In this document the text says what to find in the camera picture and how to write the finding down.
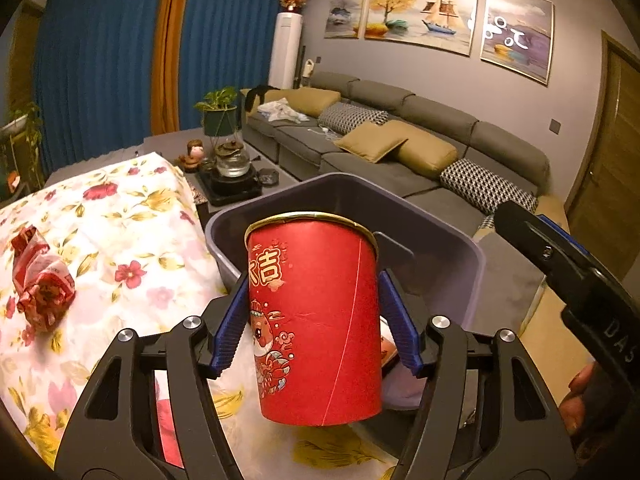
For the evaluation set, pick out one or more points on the small landscape painting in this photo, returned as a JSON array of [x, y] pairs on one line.
[[346, 10]]

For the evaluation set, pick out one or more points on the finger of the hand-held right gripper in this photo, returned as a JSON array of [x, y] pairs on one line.
[[562, 234], [540, 245]]

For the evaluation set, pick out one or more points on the dented red paper cup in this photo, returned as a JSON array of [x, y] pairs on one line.
[[315, 310]]

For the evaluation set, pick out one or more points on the grey sofa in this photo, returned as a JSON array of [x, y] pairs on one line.
[[435, 110]]

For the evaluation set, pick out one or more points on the white jug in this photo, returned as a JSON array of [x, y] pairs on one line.
[[309, 67]]

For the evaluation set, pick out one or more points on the grey purple plastic bin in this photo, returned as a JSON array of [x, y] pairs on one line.
[[440, 255]]

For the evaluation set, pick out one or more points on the wooden door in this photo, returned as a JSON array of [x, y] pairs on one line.
[[610, 160]]

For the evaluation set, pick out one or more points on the small brown teapot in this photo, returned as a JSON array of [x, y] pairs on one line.
[[190, 161]]

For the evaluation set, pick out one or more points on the white standing air conditioner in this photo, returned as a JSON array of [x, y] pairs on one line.
[[286, 50]]

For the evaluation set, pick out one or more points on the white clothes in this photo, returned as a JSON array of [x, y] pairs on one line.
[[282, 110]]

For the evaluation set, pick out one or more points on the tree and sailboat painting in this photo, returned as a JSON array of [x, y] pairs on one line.
[[420, 15]]

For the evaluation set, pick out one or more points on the black white patterned cushion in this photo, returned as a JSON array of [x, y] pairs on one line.
[[487, 185], [350, 117]]

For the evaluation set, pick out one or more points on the black garment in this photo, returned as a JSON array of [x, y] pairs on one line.
[[256, 96]]

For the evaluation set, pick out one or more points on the orange curtain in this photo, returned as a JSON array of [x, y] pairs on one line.
[[170, 50]]

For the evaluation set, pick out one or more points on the green potted plant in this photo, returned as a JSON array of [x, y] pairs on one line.
[[217, 110]]

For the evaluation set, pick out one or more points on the tan cushion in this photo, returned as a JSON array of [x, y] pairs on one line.
[[372, 141], [310, 101], [430, 155]]

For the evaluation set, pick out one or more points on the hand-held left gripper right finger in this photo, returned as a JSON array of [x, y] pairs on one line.
[[400, 325]]

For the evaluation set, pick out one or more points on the dark ashtray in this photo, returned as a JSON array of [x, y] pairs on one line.
[[269, 178]]

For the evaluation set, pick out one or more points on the purple sky painting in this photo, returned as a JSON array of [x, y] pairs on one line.
[[517, 35]]

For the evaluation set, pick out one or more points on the crumpled red white wrapper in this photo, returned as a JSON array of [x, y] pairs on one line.
[[42, 285]]

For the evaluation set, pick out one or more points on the small ceramic figurine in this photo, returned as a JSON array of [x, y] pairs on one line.
[[195, 149]]

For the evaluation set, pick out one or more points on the wall switch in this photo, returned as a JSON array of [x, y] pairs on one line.
[[555, 126]]

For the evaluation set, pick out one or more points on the red gold flower decoration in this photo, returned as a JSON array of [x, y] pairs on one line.
[[292, 0]]

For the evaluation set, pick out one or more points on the glass kettle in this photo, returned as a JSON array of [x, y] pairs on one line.
[[232, 162]]

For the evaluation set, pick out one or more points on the trailing vine plant on stand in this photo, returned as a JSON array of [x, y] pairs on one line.
[[25, 120]]

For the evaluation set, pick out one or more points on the grey coffee table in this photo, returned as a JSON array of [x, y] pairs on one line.
[[170, 142]]

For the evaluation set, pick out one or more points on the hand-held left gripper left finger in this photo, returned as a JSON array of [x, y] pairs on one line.
[[231, 330]]

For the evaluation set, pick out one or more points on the person's right hand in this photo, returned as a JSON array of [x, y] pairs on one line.
[[580, 400]]

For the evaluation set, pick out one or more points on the blue curtain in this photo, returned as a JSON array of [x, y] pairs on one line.
[[235, 40], [100, 75]]

